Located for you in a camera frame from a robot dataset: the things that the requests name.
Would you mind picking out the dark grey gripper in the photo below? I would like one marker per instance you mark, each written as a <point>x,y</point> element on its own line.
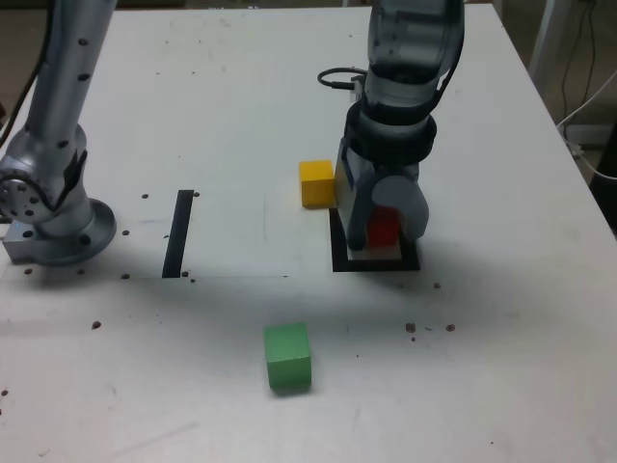
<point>397,170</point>

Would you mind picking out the red cube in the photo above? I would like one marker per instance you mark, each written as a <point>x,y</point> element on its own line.
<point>383,231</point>

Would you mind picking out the yellow cube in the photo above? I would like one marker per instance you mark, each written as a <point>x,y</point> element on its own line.
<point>315,188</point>

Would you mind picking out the green cube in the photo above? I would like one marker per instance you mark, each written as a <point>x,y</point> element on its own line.
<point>287,357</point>

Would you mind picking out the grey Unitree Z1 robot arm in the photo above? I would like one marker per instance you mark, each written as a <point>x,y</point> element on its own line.
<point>62,217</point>

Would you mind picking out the black tape square outline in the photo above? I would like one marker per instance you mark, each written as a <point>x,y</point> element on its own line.
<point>376,265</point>

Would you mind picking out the black tape strip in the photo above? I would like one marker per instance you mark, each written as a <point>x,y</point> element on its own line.
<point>176,241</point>

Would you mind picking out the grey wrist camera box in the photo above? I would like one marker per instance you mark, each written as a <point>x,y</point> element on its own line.
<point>359,89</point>

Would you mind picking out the white metal frame leg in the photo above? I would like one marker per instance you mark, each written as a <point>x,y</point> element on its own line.
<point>547,34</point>

